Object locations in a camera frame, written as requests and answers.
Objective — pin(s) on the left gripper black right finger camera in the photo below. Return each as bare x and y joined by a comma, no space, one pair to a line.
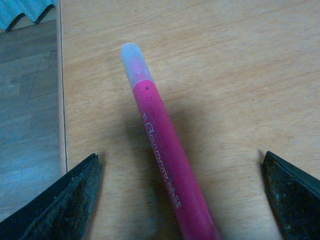
294,198

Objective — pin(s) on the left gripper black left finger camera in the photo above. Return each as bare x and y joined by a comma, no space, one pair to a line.
61,212

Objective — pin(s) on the pink marker with clear cap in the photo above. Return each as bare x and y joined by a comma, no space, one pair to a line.
190,207

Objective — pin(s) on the wooden dresser cabinet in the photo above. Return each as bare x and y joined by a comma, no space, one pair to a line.
237,77

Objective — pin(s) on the grey pleated curtain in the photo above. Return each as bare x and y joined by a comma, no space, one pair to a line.
16,14

